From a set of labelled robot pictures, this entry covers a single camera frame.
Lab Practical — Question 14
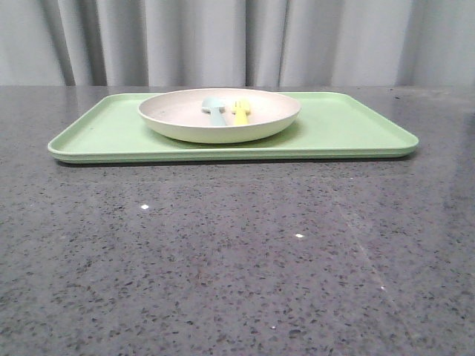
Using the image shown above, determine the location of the cream round plate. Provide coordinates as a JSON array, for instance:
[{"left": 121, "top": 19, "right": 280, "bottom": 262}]
[{"left": 138, "top": 88, "right": 301, "bottom": 144}]

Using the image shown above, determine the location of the yellow plastic fork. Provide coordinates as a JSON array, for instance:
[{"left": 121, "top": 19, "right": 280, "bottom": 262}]
[{"left": 232, "top": 99, "right": 250, "bottom": 125}]

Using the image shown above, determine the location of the light blue plastic spoon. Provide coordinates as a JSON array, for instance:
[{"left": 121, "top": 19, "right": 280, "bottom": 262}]
[{"left": 202, "top": 96, "right": 226, "bottom": 127}]

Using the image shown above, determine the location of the light green rectangular tray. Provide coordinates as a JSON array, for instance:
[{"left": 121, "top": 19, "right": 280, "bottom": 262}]
[{"left": 48, "top": 92, "right": 419, "bottom": 164}]

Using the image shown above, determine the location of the grey pleated curtain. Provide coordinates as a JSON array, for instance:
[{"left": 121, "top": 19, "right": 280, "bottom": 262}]
[{"left": 1, "top": 1, "right": 474, "bottom": 87}]

